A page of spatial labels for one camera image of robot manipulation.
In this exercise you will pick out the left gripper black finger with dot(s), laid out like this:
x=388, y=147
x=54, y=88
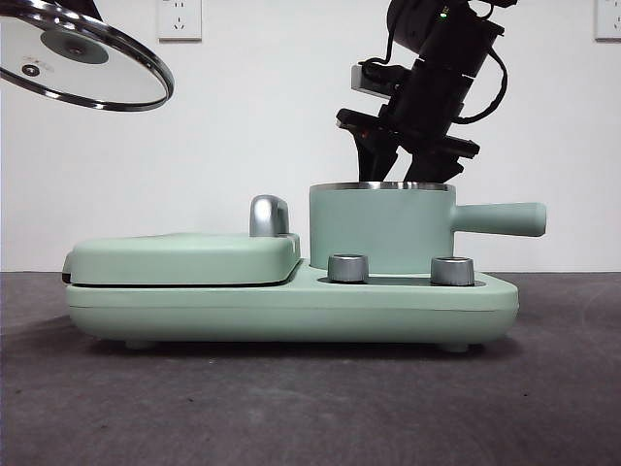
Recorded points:
x=89, y=7

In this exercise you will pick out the mint green hinged griddle cover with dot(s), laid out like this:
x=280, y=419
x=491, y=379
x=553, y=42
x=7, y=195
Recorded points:
x=184, y=259

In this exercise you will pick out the white wall socket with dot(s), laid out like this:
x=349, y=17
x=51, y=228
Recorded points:
x=179, y=19
x=609, y=19

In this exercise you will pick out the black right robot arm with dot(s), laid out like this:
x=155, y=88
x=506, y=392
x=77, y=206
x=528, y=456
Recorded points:
x=451, y=53

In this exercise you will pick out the silver control knob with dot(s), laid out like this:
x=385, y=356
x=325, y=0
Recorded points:
x=347, y=268
x=451, y=271

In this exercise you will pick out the mint green breakfast machine base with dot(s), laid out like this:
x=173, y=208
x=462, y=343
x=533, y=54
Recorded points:
x=291, y=310

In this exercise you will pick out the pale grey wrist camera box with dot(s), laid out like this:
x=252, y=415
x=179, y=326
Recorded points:
x=356, y=80

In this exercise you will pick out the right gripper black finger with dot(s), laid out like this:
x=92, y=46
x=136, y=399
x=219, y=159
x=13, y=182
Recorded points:
x=432, y=167
x=371, y=160

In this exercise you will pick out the glass lid green knob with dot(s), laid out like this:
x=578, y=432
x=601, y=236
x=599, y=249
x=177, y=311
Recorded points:
x=73, y=48

